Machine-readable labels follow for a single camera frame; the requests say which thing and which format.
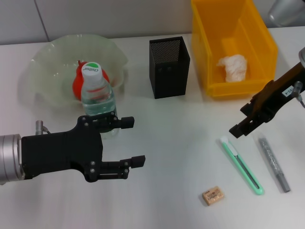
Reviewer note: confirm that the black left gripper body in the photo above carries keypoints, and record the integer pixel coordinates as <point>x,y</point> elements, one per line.
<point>62,152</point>

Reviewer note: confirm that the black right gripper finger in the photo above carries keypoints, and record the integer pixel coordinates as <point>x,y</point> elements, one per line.
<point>243,127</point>
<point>249,108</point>

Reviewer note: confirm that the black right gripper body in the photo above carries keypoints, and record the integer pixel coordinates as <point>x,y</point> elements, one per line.
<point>281,90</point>

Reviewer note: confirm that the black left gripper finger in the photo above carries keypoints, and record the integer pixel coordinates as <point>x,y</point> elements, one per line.
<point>126,164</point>
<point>119,122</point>

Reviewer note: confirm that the clear water bottle green label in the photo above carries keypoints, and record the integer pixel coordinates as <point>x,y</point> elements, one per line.
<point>97,95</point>

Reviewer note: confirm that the white paper ball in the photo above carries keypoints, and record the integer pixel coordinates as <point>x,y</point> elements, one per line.
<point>234,68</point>

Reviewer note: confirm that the red-orange toy orange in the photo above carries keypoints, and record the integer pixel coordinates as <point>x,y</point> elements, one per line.
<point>77,86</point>

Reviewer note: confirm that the green utility knife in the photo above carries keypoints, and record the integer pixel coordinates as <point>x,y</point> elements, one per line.
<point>238,159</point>

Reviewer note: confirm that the grey wrapped pen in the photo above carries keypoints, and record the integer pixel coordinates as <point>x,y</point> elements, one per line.
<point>271,159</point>

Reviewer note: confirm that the black mesh pen holder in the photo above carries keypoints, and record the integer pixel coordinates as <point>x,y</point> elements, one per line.
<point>170,78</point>

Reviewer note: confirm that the tan eraser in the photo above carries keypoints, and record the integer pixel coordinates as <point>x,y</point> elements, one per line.
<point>212,195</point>

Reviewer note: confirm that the pale green glass fruit bowl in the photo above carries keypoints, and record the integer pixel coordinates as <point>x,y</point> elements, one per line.
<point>47,66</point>

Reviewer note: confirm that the yellow plastic bin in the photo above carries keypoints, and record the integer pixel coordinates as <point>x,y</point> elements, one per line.
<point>238,31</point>

